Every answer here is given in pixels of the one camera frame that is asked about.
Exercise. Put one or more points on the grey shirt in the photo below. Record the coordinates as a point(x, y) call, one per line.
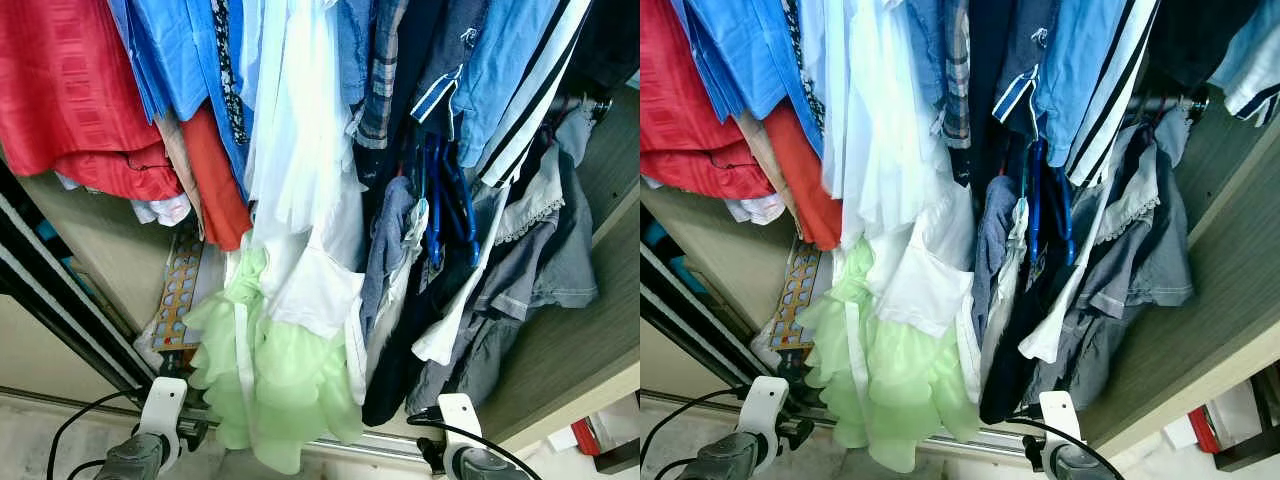
point(560, 260)
point(1155, 260)

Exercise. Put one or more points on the black sliding door track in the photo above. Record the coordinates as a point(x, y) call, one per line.
point(675, 305)
point(30, 262)

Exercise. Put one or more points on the pale blue shirt navy trim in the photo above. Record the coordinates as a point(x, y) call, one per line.
point(1250, 70)

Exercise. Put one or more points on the white shirt with black stripes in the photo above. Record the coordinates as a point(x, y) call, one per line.
point(1125, 80)
point(545, 80)

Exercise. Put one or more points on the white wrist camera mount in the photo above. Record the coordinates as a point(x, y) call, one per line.
point(163, 410)
point(1058, 412)
point(765, 405)
point(460, 415)

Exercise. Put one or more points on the small white box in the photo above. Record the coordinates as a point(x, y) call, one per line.
point(562, 440)
point(1178, 432)

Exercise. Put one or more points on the orange-red garment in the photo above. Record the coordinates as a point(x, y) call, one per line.
point(215, 190)
point(805, 190)

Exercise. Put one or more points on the small blue-grey denim shirt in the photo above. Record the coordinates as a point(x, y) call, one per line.
point(1000, 230)
point(390, 240)

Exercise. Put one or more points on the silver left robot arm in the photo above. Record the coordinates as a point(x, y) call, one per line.
point(715, 460)
point(130, 460)

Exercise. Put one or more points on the small red box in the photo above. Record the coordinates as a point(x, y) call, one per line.
point(1205, 430)
point(587, 437)

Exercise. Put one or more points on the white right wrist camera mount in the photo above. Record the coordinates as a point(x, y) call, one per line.
point(1058, 412)
point(460, 415)

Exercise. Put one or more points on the red shirt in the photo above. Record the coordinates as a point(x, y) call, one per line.
point(690, 90)
point(70, 90)

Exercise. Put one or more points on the small white garment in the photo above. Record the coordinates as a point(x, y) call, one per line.
point(165, 210)
point(760, 207)

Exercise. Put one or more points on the light blue shirt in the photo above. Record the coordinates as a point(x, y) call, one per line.
point(1080, 60)
point(500, 60)

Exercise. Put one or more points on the white sheer dress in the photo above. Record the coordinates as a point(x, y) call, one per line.
point(300, 150)
point(890, 150)

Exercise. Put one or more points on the blue plastic hanger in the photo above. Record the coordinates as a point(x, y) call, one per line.
point(434, 215)
point(462, 205)
point(1036, 210)
point(1063, 205)

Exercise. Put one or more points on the beige garment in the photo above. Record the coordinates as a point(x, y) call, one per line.
point(765, 150)
point(180, 160)

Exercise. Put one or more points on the dark navy garment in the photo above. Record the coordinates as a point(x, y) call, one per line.
point(400, 380)
point(1005, 385)

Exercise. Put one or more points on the black floral print garment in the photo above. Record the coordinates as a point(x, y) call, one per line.
point(228, 70)
point(805, 60)

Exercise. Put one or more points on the blue plaid shirt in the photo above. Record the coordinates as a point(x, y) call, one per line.
point(380, 80)
point(958, 70)

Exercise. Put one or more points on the bright blue shirt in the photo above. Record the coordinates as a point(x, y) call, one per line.
point(740, 40)
point(170, 50)

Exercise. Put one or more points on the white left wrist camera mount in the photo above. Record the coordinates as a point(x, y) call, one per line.
point(765, 405)
point(163, 410)

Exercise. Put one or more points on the slate blue shirt striped cuff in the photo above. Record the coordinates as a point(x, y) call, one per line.
point(450, 45)
point(1030, 40)

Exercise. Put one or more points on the white lace-trim garment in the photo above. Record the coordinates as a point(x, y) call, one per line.
point(1130, 205)
point(535, 205)

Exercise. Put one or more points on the dark brown wooden furniture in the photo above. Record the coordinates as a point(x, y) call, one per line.
point(620, 445)
point(1255, 430)

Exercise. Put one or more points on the metal clothes rail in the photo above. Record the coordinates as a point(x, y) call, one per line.
point(1175, 103)
point(585, 105)

